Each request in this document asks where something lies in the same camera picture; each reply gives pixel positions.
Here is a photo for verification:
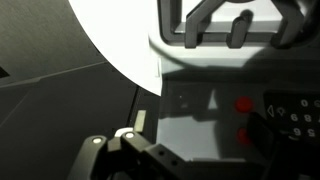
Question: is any black stove keypad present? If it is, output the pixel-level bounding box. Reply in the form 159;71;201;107
263;91;320;148

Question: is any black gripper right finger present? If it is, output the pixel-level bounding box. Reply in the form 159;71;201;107
247;111;320;180

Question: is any silver label plate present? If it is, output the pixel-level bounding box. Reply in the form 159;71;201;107
133;109;148;133

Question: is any round white table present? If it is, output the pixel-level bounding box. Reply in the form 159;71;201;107
68;0;164;98

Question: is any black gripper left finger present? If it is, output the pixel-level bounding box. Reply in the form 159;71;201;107
66;130;201;180

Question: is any small red stove button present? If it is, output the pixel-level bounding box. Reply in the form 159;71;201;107
234;95;254;114
235;127;253;146

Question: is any grey toy stove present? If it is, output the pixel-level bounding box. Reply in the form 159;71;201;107
148;0;320;164

